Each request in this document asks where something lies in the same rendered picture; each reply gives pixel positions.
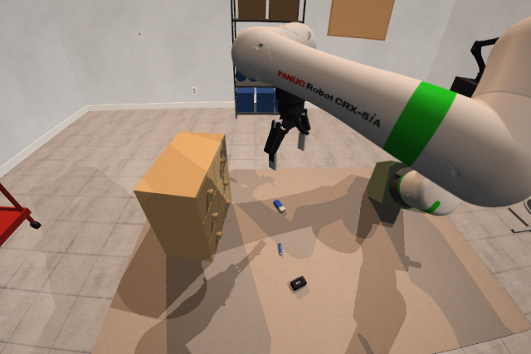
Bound tan wooden chest of drawers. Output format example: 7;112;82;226
134;131;226;262

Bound blue and white eraser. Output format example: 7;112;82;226
274;199;285;213

